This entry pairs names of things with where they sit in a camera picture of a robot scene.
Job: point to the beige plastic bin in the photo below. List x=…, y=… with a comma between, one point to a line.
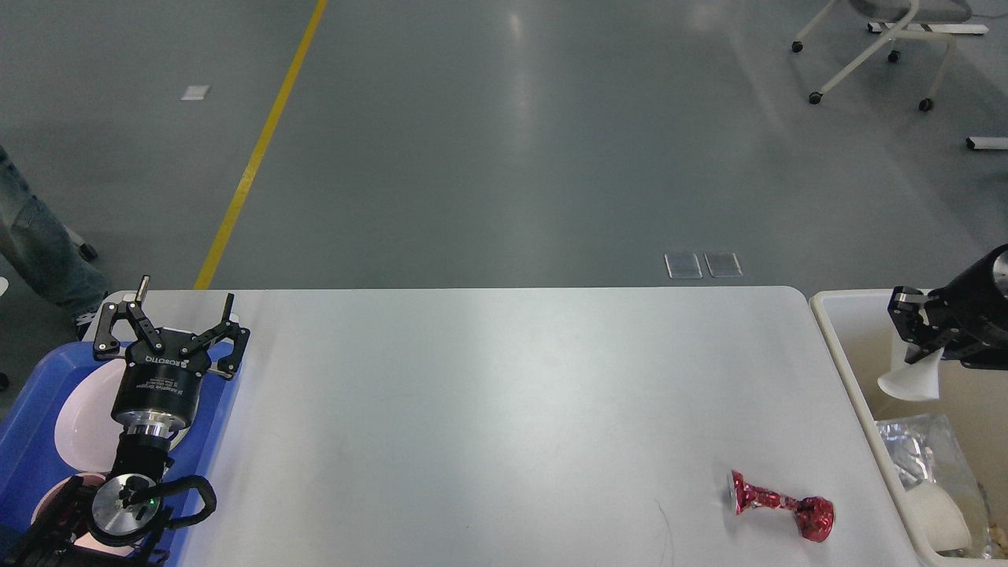
x=860, y=337

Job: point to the light green plate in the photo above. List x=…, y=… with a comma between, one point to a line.
x=177, y=436

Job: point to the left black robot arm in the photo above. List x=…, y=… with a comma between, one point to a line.
x=121, y=521

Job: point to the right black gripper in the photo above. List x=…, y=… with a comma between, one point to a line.
x=974, y=301

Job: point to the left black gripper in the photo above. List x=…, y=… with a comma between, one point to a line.
x=161, y=382

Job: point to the foil sheet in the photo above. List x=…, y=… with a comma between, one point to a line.
x=923, y=448

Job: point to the white chair base left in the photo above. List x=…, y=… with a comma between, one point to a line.
x=86, y=251

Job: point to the person leg with sneaker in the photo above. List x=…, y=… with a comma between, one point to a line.
x=38, y=246

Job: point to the pink plate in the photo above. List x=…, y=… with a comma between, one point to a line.
x=85, y=434

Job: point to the brown paper ball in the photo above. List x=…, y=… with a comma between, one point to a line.
x=997, y=537

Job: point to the red foil wrapper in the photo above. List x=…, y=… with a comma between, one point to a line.
x=814, y=516

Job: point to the white rolling chair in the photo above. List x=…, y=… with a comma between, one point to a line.
x=916, y=21

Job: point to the blue plastic tray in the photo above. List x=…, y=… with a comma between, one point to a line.
x=33, y=472

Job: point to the white bar on floor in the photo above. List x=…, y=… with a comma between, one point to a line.
x=984, y=143

